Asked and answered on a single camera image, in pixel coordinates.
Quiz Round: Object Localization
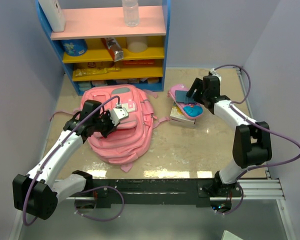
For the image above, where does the pink blue pencil case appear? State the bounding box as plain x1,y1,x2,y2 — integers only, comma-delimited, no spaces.
168,84,204,120

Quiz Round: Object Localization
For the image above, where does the teal leather card wallet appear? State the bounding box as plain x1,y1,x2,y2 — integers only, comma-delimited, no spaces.
175,90,187,105

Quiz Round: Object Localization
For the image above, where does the pink student backpack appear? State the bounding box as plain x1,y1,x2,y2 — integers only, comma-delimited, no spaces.
49,84,171,173

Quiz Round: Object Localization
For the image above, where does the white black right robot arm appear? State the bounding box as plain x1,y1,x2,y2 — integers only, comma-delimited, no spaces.
186,73,272,197

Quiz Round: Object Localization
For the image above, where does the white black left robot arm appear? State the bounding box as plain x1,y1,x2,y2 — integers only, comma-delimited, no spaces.
12,100,129,227

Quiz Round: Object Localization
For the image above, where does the pale green tissue pack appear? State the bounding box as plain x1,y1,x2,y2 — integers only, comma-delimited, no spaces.
77,81,93,92

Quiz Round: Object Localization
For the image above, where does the orange silver snack bag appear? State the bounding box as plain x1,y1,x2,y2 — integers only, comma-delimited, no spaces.
101,37,124,62

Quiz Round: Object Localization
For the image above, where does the illustrated children's book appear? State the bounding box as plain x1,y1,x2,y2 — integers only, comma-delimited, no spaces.
170,102,191,122

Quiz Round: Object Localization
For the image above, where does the yellow snack packet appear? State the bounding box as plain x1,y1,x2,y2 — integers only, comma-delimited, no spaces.
73,66,120,77

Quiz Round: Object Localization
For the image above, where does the red yellow snack box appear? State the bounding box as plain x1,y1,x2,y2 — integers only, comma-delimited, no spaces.
86,62,98,69

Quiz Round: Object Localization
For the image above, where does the orange flat box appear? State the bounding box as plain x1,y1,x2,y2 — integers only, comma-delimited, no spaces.
122,59,156,66

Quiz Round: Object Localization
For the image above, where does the blue shelf with coloured boards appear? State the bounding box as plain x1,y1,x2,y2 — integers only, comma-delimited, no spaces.
35,0,171,95

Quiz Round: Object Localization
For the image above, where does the blue snack canister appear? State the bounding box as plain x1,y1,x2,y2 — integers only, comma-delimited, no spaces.
60,39,88,57

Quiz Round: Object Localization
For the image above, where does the clear plastic water bottle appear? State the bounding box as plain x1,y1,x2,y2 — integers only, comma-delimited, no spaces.
121,0,140,27

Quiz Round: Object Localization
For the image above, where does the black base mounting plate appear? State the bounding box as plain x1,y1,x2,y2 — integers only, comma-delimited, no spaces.
63,177,243,210

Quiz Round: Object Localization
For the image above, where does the white rectangular device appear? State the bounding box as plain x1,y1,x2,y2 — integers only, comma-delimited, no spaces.
38,0,66,33

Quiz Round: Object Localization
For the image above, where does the white paper corner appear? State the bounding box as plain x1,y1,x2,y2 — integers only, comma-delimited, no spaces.
221,230,242,240

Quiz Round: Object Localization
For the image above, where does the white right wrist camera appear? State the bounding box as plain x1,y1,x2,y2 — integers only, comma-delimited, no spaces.
208,68,222,80

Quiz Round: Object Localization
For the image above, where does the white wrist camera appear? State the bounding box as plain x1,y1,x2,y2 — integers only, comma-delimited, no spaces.
208,68,222,80
109,104,129,127

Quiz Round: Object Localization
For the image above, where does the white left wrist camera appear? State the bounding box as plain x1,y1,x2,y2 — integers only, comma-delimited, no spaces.
109,104,129,127

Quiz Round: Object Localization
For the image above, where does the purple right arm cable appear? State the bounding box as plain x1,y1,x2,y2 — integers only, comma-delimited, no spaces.
213,64,300,216

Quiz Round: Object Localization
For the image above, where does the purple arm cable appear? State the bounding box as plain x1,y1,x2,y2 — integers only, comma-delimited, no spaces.
22,95,126,227
213,64,300,216

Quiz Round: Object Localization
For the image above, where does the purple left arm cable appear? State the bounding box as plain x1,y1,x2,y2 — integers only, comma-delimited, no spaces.
22,95,126,227

